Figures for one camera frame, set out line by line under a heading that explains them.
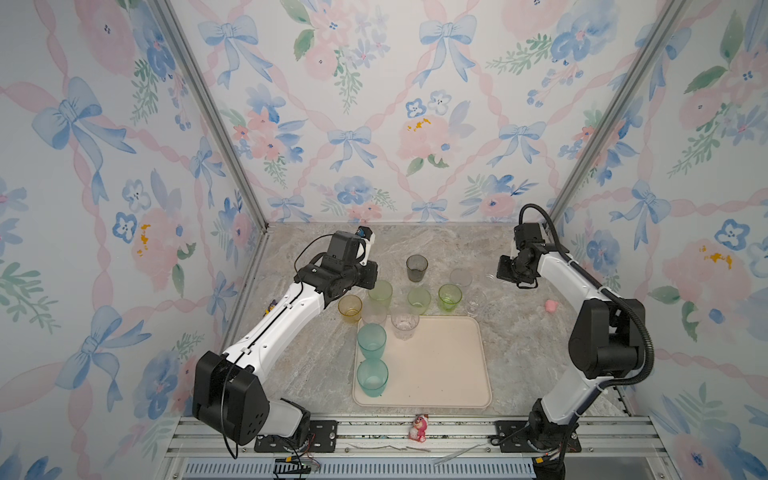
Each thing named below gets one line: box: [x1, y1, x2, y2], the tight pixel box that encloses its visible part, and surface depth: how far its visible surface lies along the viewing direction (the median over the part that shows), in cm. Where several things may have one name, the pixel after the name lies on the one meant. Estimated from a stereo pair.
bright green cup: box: [438, 283, 463, 312], surface depth 97 cm
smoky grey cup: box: [406, 254, 428, 282], surface depth 105 cm
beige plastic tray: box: [353, 316, 492, 409], surface depth 85 cm
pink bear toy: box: [408, 414, 429, 443], surface depth 75 cm
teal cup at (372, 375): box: [357, 358, 389, 398], surface depth 81 cm
